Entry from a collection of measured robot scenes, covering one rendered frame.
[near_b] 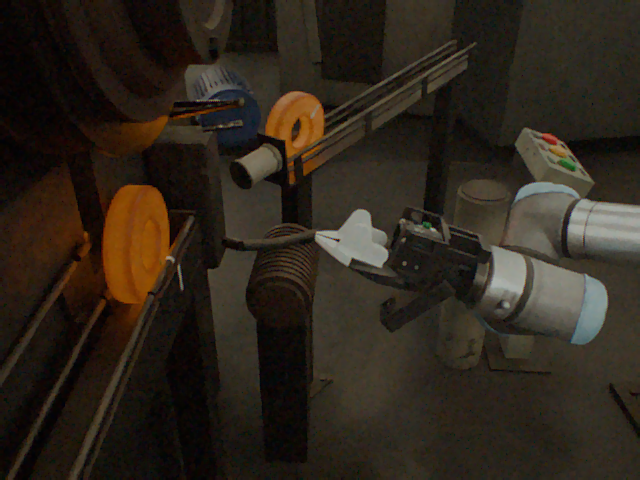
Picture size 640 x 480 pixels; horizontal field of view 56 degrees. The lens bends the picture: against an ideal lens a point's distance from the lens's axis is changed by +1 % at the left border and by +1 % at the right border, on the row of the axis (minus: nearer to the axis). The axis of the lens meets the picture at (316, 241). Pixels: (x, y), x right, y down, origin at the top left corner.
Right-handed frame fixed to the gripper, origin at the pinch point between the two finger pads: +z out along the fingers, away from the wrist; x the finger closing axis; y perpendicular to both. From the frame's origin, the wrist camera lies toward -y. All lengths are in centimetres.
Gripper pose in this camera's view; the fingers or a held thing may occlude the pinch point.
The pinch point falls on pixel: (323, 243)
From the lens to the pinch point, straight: 76.0
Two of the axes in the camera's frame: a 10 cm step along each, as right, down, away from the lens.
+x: -0.7, 5.2, -8.5
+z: -9.5, -3.0, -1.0
